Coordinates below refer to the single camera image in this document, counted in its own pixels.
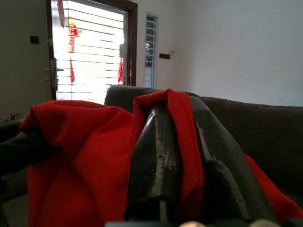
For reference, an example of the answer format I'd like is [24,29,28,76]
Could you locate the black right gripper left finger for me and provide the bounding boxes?
[124,105,184,223]

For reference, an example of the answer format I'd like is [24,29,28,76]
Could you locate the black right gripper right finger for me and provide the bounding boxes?
[189,96,280,223]

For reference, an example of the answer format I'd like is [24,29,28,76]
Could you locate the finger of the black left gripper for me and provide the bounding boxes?
[0,129,62,176]

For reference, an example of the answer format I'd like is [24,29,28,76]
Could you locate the red pillow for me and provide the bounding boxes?
[18,88,303,227]

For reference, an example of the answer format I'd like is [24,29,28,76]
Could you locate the dark brown fabric sofa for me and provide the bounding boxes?
[104,84,303,201]

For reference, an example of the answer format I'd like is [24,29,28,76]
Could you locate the narrow grilled window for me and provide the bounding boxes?
[144,13,159,88]

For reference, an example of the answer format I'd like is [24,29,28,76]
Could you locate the metal door grille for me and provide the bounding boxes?
[53,0,130,105]

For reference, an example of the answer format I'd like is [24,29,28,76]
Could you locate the dark brown door leaf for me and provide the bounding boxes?
[46,0,59,100]

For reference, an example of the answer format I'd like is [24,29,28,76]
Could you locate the yellow red hanging ornament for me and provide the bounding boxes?
[68,20,82,52]

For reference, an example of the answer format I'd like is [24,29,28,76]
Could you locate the red hanging banner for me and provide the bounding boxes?
[58,0,66,28]

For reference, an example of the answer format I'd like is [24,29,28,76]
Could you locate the silver door handle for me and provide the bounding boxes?
[44,59,64,92]

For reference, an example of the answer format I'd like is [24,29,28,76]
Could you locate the brown wooden door frame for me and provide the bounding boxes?
[94,0,138,86]

